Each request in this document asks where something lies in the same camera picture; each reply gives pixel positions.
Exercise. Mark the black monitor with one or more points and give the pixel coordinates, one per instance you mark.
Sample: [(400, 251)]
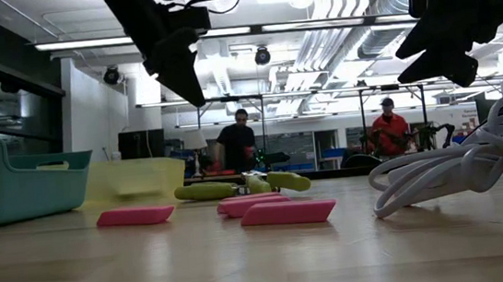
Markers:
[(486, 109)]

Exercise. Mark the black bar with strip lights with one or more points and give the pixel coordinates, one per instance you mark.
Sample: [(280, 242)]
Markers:
[(254, 29)]

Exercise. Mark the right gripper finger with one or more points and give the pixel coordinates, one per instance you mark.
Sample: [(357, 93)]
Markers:
[(427, 43), (448, 68)]

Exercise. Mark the blue box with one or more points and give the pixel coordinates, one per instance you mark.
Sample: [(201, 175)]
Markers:
[(333, 152)]

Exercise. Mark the yellow translucent tray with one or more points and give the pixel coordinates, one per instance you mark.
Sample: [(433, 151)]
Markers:
[(98, 183)]

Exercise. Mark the black workbench frame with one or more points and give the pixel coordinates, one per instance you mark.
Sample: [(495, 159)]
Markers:
[(389, 86), (229, 98)]

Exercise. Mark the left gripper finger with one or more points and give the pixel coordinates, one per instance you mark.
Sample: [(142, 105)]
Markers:
[(177, 65)]

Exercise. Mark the black round ceiling fixture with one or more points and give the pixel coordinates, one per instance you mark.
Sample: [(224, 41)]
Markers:
[(262, 55), (111, 76)]

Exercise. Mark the teal plastic bin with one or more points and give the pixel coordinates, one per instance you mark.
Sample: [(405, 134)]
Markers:
[(16, 196)]

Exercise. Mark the white table lamp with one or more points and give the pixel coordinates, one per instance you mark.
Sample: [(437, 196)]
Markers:
[(195, 139)]

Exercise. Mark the person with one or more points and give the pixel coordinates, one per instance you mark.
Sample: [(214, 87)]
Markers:
[(388, 132), (235, 145)]

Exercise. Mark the pink eraser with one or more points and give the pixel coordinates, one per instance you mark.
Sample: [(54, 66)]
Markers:
[(288, 213), (244, 207), (257, 196), (135, 216)]

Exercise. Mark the black cabinet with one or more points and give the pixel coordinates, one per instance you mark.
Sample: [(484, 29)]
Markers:
[(141, 144)]

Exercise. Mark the black aluminium table frame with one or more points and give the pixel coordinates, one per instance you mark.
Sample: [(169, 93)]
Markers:
[(328, 173)]

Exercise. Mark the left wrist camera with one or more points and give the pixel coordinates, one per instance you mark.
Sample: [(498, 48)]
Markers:
[(189, 19)]

